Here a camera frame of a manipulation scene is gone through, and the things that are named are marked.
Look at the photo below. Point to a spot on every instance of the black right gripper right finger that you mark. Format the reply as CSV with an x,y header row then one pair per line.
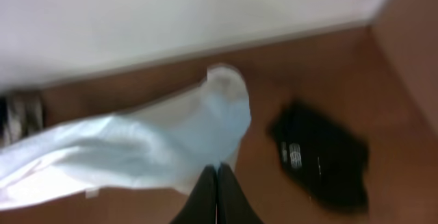
x,y
232,205

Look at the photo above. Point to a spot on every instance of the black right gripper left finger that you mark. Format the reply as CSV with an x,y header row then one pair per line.
x,y
200,208

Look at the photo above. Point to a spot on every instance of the white t-shirt pixel print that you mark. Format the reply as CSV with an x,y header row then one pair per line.
x,y
164,145

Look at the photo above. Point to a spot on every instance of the black t-shirt white logo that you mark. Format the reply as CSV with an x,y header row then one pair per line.
x,y
322,157

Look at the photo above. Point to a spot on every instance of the white black patterned folded garment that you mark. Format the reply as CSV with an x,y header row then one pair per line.
x,y
22,115

